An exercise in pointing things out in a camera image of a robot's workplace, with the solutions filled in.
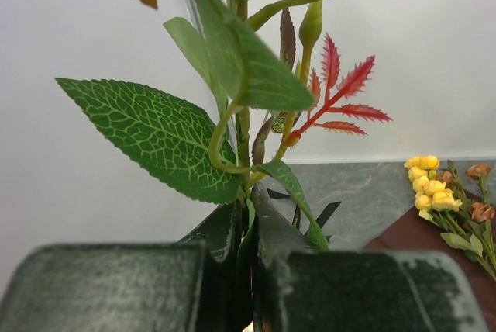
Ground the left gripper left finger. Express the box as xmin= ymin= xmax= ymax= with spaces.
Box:
xmin=1 ymin=203 xmax=242 ymax=331

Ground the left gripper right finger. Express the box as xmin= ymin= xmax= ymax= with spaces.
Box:
xmin=251 ymin=183 xmax=488 ymax=331

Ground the black ribbon gold lettering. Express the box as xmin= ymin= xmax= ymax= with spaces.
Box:
xmin=266 ymin=187 xmax=343 ymax=243

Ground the dark red wrapping paper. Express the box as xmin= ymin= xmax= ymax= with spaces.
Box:
xmin=364 ymin=207 xmax=495 ymax=331

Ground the yellow rose stem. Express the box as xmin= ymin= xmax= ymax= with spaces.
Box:
xmin=404 ymin=155 xmax=495 ymax=279

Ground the white rose stem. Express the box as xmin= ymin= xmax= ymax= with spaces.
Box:
xmin=57 ymin=0 xmax=388 ymax=249

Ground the brown rose stem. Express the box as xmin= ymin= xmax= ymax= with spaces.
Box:
xmin=432 ymin=161 xmax=495 ymax=267

